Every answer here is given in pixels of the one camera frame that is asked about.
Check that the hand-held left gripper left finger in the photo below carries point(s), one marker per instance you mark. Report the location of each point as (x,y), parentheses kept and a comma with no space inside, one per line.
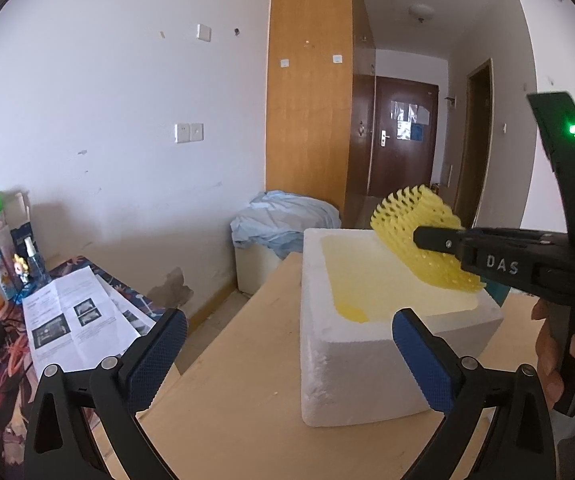
(160,355)

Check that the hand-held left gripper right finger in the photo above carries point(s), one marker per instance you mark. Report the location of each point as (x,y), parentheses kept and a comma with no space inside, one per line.
(425,360)

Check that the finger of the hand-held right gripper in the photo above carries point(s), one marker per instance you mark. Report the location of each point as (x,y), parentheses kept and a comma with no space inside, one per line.
(497,262)
(517,235)

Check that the white foam box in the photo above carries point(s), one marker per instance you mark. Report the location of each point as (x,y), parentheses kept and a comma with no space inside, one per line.
(357,375)

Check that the yellow foam fruit net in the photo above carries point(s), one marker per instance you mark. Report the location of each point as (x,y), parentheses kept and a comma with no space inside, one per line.
(417,212)
(352,312)

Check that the person's right hand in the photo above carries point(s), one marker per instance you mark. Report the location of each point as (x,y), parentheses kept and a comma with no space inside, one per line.
(546,355)

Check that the printed paper sheet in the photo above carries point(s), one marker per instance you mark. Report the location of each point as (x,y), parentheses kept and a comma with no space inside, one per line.
(67,310)
(135,307)

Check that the red fire extinguisher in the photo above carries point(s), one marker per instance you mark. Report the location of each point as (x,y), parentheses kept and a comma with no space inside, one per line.
(435,188)

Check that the white low cabinet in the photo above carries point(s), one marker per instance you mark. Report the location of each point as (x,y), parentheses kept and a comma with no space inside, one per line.
(257,270)

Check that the dark brown door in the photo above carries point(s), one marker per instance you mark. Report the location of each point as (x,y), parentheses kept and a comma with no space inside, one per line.
(382,160)

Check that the small blue spray bottle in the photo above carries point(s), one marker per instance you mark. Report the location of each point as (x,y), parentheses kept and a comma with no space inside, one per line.
(33,265)

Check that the paper notices on door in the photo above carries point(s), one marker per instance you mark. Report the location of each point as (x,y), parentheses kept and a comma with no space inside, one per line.
(407,120)

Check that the small yellow hair figurine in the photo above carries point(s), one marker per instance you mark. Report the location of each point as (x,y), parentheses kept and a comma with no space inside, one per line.
(22,267)

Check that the light blue cloth pile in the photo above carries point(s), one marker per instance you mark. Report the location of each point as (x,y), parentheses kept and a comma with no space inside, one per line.
(287,215)

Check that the green cap spray can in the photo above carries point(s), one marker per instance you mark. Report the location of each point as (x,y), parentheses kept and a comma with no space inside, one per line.
(1,230)

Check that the white carton box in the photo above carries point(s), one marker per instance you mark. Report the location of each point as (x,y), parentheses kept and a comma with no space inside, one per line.
(18,210)

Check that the round ceiling lamp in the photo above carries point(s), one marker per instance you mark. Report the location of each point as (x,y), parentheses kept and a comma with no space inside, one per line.
(421,11)

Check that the wooden wardrobe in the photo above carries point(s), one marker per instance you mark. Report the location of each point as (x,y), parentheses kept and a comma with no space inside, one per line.
(307,120)

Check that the wooden side door frame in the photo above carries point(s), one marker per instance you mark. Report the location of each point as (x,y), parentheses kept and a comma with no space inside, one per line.
(478,150)

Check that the double white wall switch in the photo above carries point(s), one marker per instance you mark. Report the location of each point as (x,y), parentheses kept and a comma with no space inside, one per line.
(189,132)

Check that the single white wall switch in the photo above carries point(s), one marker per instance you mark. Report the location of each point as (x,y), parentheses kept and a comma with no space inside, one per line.
(203,32)

